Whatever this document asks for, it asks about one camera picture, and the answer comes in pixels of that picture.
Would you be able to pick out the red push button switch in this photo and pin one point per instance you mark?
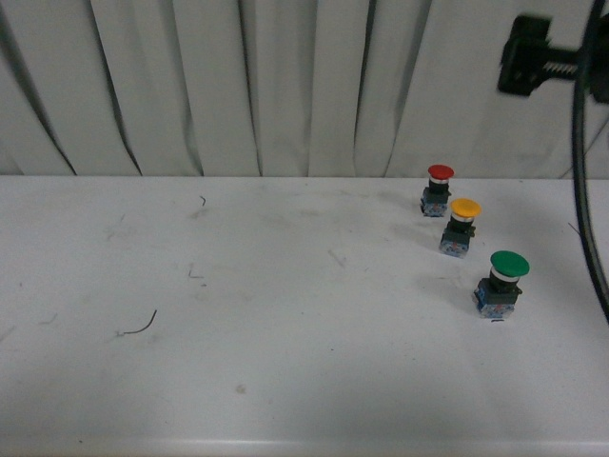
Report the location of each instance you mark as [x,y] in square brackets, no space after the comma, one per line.
[434,200]

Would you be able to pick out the yellow push button switch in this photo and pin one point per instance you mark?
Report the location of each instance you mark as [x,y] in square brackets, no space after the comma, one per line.
[460,228]

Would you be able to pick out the green push button switch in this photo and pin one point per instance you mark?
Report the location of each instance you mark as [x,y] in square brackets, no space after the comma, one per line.
[498,293]

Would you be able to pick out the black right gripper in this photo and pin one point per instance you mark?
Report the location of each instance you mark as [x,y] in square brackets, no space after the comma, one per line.
[528,59]

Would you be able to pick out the white curtain backdrop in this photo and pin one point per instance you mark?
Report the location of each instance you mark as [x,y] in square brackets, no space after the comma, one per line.
[276,89]

